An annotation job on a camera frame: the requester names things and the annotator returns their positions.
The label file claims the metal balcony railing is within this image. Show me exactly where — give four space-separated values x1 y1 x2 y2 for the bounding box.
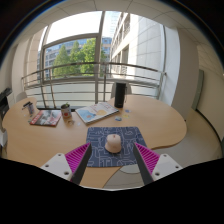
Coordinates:
20 61 167 102

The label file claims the black and grey printer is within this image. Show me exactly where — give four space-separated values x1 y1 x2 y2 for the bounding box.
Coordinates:
0 86 13 116

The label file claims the black cylindrical bottle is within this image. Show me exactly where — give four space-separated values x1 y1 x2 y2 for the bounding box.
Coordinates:
113 81 128 109

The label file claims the printed tin can with plant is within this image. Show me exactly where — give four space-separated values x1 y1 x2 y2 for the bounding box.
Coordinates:
60 102 73 120

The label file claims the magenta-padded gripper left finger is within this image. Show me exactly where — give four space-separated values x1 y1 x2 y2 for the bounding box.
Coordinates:
40 142 94 186

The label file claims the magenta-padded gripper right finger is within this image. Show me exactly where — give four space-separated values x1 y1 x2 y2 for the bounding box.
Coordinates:
132 142 184 186

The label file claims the pale pink computer mouse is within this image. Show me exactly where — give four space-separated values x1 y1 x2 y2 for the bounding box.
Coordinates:
104 133 123 155

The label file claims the light blue picture book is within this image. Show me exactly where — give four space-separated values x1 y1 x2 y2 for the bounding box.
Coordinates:
74 101 120 126

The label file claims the blue patterned mouse pad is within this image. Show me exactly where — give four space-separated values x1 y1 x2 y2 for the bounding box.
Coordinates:
85 126 150 169

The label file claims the red and dark magazine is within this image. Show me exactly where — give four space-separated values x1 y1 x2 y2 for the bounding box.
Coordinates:
28 109 63 127

